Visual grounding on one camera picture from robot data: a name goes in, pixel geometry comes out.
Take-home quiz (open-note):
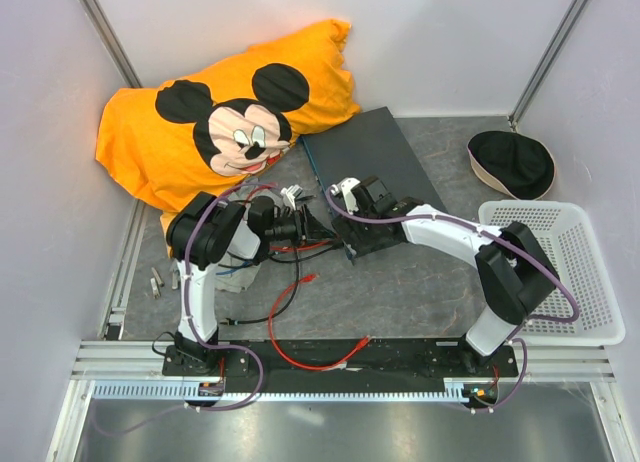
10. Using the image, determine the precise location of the grey crumpled cloth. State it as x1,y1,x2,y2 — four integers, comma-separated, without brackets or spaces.
167,261,261,294

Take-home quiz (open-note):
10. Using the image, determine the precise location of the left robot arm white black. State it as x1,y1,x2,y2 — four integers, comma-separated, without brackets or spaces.
166,187,337,375

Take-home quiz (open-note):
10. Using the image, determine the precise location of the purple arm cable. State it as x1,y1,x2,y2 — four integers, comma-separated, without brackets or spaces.
324,184,582,416
92,181,289,436

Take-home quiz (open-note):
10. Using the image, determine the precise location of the dark grey network switch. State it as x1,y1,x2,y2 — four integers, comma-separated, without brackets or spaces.
301,107,448,218

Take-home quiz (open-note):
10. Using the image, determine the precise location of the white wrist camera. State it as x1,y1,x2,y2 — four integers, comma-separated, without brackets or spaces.
280,184,304,210
329,177,360,215

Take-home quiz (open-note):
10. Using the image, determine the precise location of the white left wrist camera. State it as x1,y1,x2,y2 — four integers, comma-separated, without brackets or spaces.
280,184,304,210

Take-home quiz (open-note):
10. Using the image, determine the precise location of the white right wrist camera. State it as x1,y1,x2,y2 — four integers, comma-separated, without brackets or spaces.
329,177,360,215

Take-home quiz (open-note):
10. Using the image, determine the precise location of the white slotted cable duct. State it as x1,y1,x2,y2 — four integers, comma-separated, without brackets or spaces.
93,380,469,403

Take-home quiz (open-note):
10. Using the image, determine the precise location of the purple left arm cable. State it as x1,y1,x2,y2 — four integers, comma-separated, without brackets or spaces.
92,181,289,436

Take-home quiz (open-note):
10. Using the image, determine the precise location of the orange Mickey Mouse pillow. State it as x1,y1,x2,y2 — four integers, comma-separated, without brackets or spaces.
95,19,361,226

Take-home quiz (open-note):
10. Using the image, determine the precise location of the black network cable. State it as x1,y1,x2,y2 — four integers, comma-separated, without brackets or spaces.
222,191,346,328

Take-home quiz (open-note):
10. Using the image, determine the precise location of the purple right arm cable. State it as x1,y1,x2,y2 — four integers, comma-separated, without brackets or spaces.
324,184,582,416

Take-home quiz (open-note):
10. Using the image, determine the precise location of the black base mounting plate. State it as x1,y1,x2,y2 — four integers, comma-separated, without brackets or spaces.
162,338,519,391

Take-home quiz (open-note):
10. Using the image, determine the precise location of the black cap with beige brim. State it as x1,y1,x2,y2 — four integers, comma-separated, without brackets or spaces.
467,131,556,200

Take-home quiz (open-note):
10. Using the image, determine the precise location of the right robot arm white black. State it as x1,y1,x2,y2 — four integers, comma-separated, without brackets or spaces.
324,177,562,376

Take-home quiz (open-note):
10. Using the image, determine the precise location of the white perforated plastic basket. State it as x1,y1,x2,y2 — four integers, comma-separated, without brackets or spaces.
479,200,626,347

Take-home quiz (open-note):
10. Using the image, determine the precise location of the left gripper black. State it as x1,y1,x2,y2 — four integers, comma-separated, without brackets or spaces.
266,204,337,250

